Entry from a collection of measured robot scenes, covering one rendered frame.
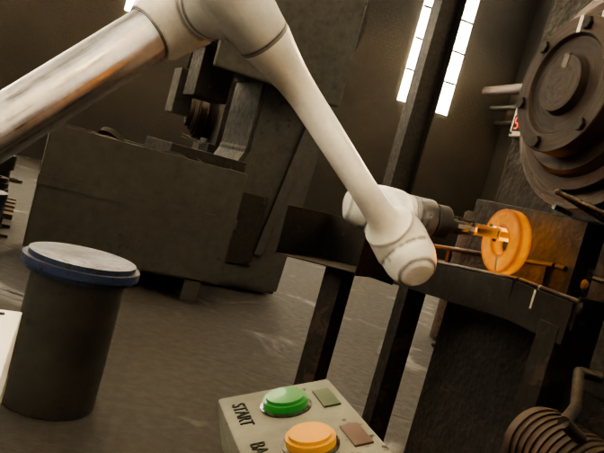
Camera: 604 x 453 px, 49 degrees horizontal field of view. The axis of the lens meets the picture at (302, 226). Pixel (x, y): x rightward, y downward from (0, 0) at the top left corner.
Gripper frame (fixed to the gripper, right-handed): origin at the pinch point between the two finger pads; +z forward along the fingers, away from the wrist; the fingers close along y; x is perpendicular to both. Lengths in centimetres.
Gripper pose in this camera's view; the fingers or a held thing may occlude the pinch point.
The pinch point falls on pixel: (506, 235)
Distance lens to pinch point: 164.2
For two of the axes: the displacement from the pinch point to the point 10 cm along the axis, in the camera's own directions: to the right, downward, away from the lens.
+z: 9.3, 1.8, 3.1
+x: 2.1, -9.7, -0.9
